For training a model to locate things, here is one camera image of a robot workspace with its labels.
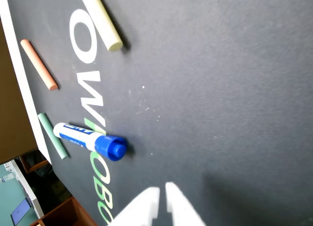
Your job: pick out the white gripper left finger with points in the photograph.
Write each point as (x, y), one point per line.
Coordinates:
(139, 206)

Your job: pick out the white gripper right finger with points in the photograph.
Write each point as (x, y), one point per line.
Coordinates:
(183, 209)

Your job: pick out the blue whiteboard marker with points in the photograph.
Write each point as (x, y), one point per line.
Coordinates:
(80, 138)

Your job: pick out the brown wooden shelf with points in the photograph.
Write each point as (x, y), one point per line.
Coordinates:
(73, 211)

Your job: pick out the green chalk stick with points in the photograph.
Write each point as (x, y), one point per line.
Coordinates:
(52, 135)

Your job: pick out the dark grey WOWROBO mat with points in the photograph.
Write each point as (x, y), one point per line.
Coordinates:
(207, 89)

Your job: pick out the orange chalk stick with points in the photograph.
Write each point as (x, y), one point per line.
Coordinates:
(39, 64)

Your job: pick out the yellow chalk stick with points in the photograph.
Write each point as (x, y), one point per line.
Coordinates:
(105, 23)

